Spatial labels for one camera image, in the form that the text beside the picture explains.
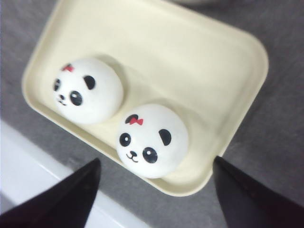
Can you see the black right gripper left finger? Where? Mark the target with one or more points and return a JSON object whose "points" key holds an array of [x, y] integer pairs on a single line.
{"points": [[65, 205]]}

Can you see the white panda bun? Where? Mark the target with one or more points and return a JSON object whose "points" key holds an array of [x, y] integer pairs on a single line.
{"points": [[87, 91], [152, 141]]}

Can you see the stainless steel steamer pot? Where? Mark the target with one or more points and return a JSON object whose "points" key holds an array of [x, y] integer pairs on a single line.
{"points": [[197, 2]]}

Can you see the cream plastic tray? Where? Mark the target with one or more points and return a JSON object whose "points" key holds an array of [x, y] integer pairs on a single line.
{"points": [[207, 71]]}

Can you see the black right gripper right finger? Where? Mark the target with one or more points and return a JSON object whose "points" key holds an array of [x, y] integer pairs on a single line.
{"points": [[247, 203]]}

